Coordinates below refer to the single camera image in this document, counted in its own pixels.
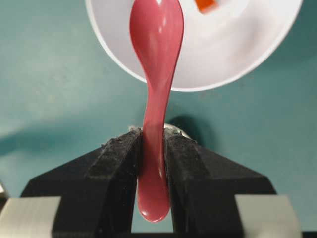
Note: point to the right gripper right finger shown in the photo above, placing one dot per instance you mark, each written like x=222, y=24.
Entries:
x=202, y=185

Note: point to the small red block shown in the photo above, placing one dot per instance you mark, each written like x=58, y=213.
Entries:
x=205, y=6

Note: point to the white round bowl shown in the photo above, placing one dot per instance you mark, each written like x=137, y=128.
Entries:
x=219, y=46

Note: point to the pink plastic spoon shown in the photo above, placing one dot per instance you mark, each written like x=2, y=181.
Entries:
x=156, y=31

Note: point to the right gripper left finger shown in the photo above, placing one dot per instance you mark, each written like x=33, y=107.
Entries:
x=97, y=190

